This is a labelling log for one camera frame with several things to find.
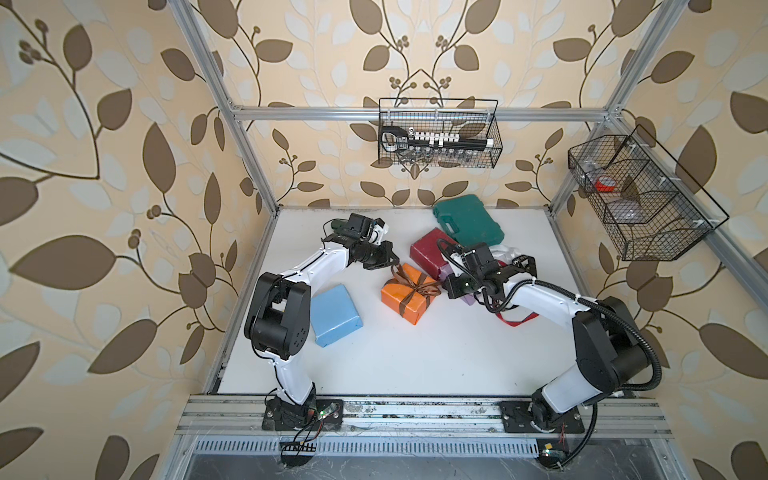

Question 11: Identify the white ribbon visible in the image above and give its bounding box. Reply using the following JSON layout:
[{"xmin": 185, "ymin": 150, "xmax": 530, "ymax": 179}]
[{"xmin": 489, "ymin": 244, "xmax": 522, "ymax": 265}]

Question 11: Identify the brown ribbon bow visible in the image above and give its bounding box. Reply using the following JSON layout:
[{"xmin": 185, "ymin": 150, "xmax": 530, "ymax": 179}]
[{"xmin": 386, "ymin": 263, "xmax": 442, "ymax": 318}]

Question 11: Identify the dark red gift box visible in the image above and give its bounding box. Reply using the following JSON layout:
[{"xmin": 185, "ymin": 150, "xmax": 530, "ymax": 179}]
[{"xmin": 410, "ymin": 228, "xmax": 456, "ymax": 281}]

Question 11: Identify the red ribbon bow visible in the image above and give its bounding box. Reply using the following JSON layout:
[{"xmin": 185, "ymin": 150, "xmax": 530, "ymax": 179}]
[{"xmin": 495, "ymin": 302, "xmax": 539, "ymax": 327}]

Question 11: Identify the orange gift box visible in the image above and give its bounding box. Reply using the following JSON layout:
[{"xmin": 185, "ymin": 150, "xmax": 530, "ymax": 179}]
[{"xmin": 380, "ymin": 262, "xmax": 442, "ymax": 326}]

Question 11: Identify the blue gift box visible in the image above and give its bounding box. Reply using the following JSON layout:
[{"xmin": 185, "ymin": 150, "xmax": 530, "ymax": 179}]
[{"xmin": 310, "ymin": 285, "xmax": 363, "ymax": 348}]

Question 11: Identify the purple gift box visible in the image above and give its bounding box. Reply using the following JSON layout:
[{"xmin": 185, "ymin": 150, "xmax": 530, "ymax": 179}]
[{"xmin": 438, "ymin": 264, "xmax": 476, "ymax": 305}]

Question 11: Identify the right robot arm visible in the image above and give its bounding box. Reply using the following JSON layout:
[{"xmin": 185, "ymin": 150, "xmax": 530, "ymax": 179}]
[{"xmin": 437, "ymin": 240, "xmax": 662, "ymax": 429}]

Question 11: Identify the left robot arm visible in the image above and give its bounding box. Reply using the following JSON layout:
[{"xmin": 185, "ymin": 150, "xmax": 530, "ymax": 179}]
[{"xmin": 243, "ymin": 213, "xmax": 399, "ymax": 409}]

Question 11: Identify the green plastic tool case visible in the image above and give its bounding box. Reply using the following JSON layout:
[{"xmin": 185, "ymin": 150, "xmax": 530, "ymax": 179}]
[{"xmin": 432, "ymin": 195, "xmax": 505, "ymax": 246}]

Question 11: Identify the red object in basket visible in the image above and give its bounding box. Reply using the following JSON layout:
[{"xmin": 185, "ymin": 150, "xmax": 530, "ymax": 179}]
[{"xmin": 594, "ymin": 175, "xmax": 618, "ymax": 193}]

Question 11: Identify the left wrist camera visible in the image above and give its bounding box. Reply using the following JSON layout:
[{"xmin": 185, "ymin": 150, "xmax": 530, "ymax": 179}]
[{"xmin": 369, "ymin": 218, "xmax": 388, "ymax": 245}]

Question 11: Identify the socket set rail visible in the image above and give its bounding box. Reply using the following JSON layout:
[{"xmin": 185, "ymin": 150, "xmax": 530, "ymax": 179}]
[{"xmin": 379, "ymin": 126, "xmax": 495, "ymax": 153}]

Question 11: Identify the black wire basket back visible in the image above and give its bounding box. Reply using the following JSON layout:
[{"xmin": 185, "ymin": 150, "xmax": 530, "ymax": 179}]
[{"xmin": 377, "ymin": 96, "xmax": 503, "ymax": 169}]

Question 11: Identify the black wire basket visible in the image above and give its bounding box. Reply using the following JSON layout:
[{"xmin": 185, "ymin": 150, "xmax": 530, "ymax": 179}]
[
  {"xmin": 568, "ymin": 124, "xmax": 730, "ymax": 261},
  {"xmin": 377, "ymin": 96, "xmax": 503, "ymax": 169}
]

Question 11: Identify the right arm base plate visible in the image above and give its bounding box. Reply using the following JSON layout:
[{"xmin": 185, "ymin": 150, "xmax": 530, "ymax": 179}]
[{"xmin": 498, "ymin": 399, "xmax": 586, "ymax": 434}]

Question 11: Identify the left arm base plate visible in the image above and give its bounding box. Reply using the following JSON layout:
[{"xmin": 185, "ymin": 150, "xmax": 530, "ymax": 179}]
[{"xmin": 262, "ymin": 396, "xmax": 345, "ymax": 432}]

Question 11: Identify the black wire basket right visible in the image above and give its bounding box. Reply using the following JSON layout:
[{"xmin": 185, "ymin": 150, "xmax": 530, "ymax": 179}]
[{"xmin": 568, "ymin": 124, "xmax": 730, "ymax": 261}]

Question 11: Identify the black corrugated cable conduit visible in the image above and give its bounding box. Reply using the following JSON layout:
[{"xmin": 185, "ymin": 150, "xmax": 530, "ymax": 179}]
[{"xmin": 436, "ymin": 238, "xmax": 663, "ymax": 469}]

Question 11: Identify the aluminium front rail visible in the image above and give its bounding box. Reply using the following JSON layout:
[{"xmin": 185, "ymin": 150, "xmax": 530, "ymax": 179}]
[{"xmin": 176, "ymin": 395, "xmax": 673, "ymax": 440}]

